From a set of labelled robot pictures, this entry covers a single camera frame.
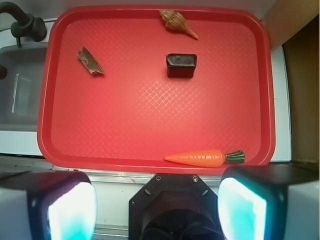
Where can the dark sink faucet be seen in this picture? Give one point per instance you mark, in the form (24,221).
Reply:
(25,25)

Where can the grey sink basin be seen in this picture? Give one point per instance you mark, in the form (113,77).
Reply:
(20,90)

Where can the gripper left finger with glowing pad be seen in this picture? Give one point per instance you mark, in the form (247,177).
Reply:
(47,206)

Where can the red plastic tray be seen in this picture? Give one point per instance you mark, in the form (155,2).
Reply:
(132,116)

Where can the tan spiral seashell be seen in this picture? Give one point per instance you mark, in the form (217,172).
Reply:
(176,22)

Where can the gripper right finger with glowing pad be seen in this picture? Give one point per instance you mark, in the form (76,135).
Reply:
(271,202)

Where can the orange toy carrot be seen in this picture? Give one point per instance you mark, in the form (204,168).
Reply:
(212,158)

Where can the brown wood chip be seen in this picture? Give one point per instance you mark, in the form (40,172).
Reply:
(89,62)

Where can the dark brown rectangular block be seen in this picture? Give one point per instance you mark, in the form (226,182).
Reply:
(180,65)

